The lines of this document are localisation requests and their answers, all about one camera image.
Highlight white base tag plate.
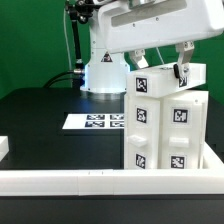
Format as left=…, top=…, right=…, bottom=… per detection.
left=63, top=113, right=124, bottom=130

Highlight white cabinet top block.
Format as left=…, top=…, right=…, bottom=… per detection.
left=126, top=63, right=206, bottom=98

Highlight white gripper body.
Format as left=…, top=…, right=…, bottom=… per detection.
left=98, top=0, right=224, bottom=53

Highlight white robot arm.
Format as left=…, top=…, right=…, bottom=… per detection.
left=81, top=0, right=224, bottom=94

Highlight black cable bundle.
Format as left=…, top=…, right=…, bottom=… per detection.
left=43, top=70, right=83, bottom=89

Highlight white cabinet body box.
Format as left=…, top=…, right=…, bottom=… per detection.
left=124, top=90, right=208, bottom=170

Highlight white L-shaped obstacle fence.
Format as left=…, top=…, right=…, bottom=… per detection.
left=0, top=147, right=224, bottom=196

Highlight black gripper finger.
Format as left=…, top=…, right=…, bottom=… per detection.
left=129, top=49, right=149, bottom=69
left=173, top=41, right=194, bottom=79

